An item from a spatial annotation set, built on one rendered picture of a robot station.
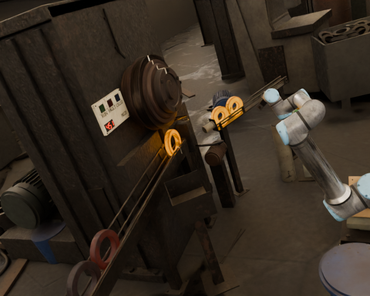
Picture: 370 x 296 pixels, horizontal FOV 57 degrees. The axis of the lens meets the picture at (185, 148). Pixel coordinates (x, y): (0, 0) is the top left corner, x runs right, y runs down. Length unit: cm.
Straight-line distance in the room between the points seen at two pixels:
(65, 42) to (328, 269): 159
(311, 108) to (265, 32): 296
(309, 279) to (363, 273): 61
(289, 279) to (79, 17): 186
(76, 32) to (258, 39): 316
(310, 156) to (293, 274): 74
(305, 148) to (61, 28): 134
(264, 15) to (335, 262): 350
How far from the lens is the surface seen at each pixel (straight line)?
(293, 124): 175
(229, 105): 268
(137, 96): 201
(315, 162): 188
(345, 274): 161
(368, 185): 210
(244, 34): 476
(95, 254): 167
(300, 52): 457
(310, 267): 224
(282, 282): 218
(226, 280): 225
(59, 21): 186
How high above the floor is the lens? 162
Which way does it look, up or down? 23 degrees down
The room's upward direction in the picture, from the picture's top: 19 degrees counter-clockwise
